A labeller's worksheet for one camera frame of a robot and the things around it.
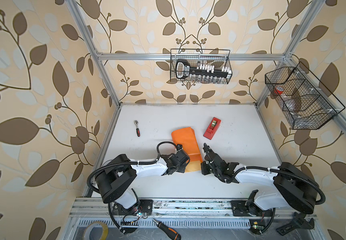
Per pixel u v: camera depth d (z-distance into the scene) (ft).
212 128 3.27
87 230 2.16
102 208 2.50
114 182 1.44
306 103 2.38
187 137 3.09
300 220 2.30
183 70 2.77
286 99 2.31
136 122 3.55
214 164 2.19
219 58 2.99
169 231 2.18
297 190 1.40
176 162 2.21
